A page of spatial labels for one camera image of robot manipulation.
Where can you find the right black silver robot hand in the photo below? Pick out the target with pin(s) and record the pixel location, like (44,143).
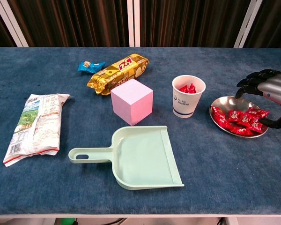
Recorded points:
(274,86)

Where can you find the round metal plate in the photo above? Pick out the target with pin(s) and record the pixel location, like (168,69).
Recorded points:
(224,103)

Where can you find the white paper cup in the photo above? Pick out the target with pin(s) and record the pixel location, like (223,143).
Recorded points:
(185,103)

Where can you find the blue wrapped candy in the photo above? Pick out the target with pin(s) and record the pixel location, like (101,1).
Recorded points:
(90,66)

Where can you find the pink foam cube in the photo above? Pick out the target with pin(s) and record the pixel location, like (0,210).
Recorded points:
(131,103)

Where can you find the mint green plastic dustpan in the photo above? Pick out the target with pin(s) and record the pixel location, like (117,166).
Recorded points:
(142,159)

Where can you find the gold biscuit package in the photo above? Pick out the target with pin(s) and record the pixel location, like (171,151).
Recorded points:
(117,72)

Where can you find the blue felt table cover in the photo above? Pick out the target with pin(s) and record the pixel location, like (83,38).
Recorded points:
(61,187)

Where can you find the white snack bag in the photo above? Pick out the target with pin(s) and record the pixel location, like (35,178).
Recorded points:
(35,126)

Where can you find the bright green object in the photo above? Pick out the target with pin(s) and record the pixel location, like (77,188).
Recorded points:
(68,221)

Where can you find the white frame post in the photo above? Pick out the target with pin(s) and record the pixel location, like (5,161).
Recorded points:
(10,23)
(248,23)
(133,23)

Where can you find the white table frame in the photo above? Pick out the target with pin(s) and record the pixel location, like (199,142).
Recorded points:
(154,215)

